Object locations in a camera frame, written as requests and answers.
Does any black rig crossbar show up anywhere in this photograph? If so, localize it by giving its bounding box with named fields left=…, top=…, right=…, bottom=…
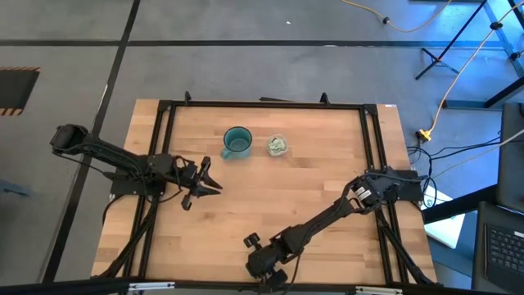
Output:
left=0, top=277, right=524, bottom=295

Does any white box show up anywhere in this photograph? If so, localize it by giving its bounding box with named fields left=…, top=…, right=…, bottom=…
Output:
left=421, top=184, right=467, bottom=250

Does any black tripod stand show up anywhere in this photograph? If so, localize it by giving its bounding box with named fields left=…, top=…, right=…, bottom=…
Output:
left=413, top=0, right=524, bottom=110

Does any teal ceramic mug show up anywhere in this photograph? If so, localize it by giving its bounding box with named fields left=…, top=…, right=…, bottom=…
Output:
left=220, top=125, right=254, bottom=161

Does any white cable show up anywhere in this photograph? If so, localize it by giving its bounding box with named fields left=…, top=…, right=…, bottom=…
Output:
left=433, top=129, right=524, bottom=178

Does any floor hatch with hazard stripes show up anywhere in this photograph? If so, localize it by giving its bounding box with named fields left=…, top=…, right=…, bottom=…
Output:
left=0, top=66, right=42, bottom=117

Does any black laptop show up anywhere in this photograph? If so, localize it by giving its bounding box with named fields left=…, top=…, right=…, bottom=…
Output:
left=471, top=200, right=524, bottom=294

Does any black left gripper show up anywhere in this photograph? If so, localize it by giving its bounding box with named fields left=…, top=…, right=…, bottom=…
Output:
left=176, top=157, right=224, bottom=211

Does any clear plastic container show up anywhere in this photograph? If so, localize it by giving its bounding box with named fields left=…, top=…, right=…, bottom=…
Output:
left=266, top=134, right=289, bottom=157

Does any black aluminium table frame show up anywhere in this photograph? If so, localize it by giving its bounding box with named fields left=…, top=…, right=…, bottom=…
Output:
left=93, top=98, right=437, bottom=286

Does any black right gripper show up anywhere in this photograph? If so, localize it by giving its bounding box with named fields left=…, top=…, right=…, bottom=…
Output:
left=244, top=232, right=289, bottom=291

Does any silver metal bracket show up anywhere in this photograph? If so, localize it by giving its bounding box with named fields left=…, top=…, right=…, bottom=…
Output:
left=354, top=285, right=404, bottom=295
left=127, top=280, right=176, bottom=293

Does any yellow power cable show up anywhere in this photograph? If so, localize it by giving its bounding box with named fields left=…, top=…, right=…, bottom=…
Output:
left=341, top=0, right=454, bottom=34
left=416, top=0, right=524, bottom=143

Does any black cable bundle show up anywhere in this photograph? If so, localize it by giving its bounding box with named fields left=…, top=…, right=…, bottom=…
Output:
left=406, top=129, right=504, bottom=206

